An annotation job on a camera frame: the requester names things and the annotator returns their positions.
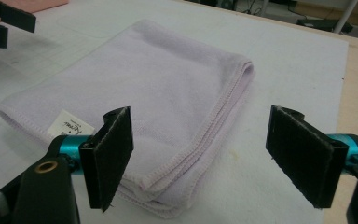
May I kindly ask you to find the pink plastic basket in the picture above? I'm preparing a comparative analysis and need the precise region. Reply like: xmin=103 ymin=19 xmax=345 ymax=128
xmin=0 ymin=0 xmax=70 ymax=24

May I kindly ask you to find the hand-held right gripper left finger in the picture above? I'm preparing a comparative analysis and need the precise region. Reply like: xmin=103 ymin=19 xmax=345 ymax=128
xmin=59 ymin=105 xmax=135 ymax=214

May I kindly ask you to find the lilac printed towel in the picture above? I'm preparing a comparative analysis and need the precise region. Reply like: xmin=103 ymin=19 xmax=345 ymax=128
xmin=0 ymin=18 xmax=255 ymax=219

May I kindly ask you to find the white foam mat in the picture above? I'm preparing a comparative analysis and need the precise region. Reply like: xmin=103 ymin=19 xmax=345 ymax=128
xmin=0 ymin=0 xmax=350 ymax=224

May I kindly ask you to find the white metal stand leg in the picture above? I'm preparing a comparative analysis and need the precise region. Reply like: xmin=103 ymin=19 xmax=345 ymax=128
xmin=332 ymin=0 xmax=358 ymax=35

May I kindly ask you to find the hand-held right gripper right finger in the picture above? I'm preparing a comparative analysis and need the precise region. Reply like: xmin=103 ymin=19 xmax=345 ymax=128
xmin=265 ymin=105 xmax=358 ymax=209

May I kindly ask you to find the black flat device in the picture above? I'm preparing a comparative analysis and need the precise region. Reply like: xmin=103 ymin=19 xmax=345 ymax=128
xmin=296 ymin=18 xmax=353 ymax=34

